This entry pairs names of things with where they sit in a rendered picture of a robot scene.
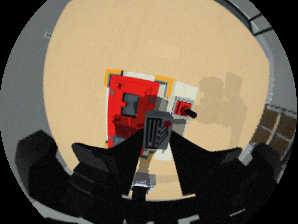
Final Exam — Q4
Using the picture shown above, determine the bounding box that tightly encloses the beige flat base plate with orange corner brackets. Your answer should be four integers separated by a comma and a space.
104, 68, 198, 163

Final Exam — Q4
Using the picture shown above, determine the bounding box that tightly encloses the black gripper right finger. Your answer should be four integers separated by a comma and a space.
169, 131, 243, 196

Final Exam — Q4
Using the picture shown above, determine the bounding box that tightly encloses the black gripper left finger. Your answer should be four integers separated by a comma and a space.
71, 128, 144, 196

